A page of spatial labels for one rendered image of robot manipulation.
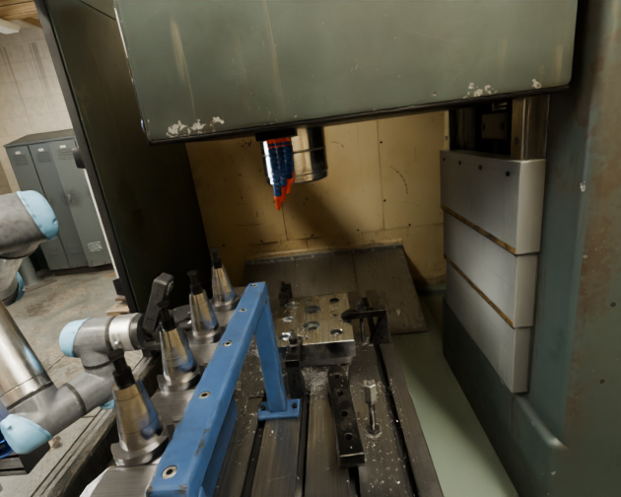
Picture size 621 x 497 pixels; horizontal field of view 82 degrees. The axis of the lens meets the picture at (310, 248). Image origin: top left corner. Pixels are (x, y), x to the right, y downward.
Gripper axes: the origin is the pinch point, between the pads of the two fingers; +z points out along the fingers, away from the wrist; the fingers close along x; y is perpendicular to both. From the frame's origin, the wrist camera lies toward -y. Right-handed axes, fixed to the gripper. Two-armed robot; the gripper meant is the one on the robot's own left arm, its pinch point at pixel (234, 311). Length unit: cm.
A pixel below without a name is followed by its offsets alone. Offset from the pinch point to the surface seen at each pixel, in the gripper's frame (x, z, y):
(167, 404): 27.7, -1.3, -2.2
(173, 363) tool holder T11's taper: 23.9, -1.1, -5.4
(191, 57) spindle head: 4.1, 3.9, -44.2
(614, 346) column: 7, 68, 11
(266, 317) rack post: -3.9, 5.3, 4.1
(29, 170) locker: -411, -373, -35
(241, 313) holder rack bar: 6.9, 3.6, -3.0
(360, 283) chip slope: -107, 31, 45
